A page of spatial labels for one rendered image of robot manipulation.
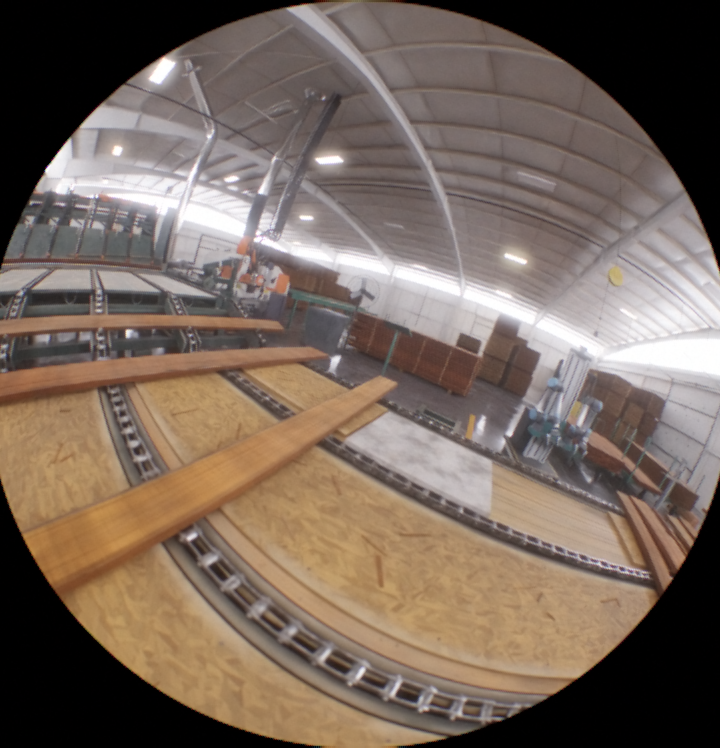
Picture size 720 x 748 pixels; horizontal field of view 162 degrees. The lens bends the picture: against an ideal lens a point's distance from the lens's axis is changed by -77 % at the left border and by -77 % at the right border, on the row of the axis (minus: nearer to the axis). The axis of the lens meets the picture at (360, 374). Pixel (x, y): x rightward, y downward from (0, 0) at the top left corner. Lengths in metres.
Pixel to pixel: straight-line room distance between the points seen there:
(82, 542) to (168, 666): 0.25
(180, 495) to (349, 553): 0.39
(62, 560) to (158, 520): 0.23
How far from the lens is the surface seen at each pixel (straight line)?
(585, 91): 6.70
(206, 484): 0.62
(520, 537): 0.94
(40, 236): 6.49
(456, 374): 6.39
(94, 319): 1.69
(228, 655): 0.50
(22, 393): 1.11
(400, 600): 0.60
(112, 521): 0.58
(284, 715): 0.50
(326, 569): 0.58
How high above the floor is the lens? 1.33
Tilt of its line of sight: 15 degrees down
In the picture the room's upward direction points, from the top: 18 degrees clockwise
